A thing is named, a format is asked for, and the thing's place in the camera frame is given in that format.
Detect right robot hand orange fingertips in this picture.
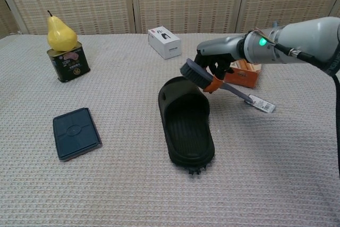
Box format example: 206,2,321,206
193,35,247,94

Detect grey scrubbing brush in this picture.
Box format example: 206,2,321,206
180,58,276,113

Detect orange snack box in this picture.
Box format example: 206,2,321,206
224,59,262,89

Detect white product box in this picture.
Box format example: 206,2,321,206
148,26,182,60

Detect black slipper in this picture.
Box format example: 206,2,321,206
158,76,215,177

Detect woven folding screen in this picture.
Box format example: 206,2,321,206
0,0,340,39

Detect black tin can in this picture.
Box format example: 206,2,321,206
47,41,91,83

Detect yellow pear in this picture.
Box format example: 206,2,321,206
47,10,78,52

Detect dark blue flat case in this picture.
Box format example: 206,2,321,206
52,107,103,162

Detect beige waffle tablecloth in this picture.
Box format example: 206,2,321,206
0,33,340,227

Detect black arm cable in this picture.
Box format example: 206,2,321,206
275,42,340,180

